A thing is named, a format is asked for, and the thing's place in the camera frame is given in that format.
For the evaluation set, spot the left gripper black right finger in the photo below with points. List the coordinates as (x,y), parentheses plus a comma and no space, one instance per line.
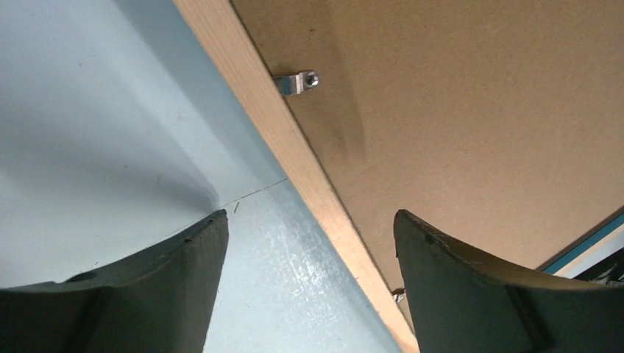
(463,299)

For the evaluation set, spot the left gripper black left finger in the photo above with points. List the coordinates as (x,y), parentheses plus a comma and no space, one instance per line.
(159,299)

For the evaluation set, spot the wooden picture frame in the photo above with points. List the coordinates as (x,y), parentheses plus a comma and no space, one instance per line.
(219,30)

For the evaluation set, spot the brown cardboard backing board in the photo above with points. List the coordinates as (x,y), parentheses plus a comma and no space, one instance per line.
(498,122)

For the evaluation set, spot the silver metal turn clip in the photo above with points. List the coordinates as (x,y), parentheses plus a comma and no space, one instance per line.
(295,84)

